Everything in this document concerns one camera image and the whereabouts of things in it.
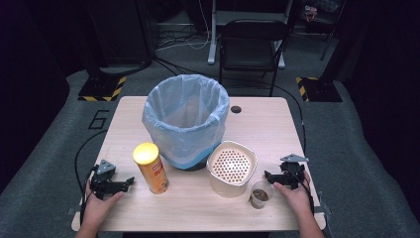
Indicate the person's left hand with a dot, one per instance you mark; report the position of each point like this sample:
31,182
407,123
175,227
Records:
97,208

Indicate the black folding chair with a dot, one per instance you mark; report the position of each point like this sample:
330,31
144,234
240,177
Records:
252,43

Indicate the striped black stand base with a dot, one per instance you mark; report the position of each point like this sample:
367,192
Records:
320,90
100,89

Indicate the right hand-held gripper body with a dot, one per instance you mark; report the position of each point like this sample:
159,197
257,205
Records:
292,173

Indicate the yellow chip can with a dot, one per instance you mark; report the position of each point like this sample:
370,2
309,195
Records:
152,172

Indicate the white desk frame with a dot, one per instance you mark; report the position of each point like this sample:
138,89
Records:
212,39

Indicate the black trash bin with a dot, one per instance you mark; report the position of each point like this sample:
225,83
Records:
194,167

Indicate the dark cabinet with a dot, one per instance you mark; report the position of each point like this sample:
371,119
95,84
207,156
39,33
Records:
122,33

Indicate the black table grommet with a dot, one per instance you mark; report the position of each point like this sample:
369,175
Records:
236,109

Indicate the bin with blue liner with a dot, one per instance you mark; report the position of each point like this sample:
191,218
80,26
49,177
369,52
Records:
185,119

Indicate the beige strainer container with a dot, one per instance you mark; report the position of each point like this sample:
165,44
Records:
231,172

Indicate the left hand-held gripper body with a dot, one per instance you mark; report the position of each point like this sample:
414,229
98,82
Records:
105,185

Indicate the clear plastic cup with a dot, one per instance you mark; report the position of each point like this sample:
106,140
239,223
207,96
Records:
261,198

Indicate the person's right hand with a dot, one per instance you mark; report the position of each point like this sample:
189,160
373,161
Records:
297,198

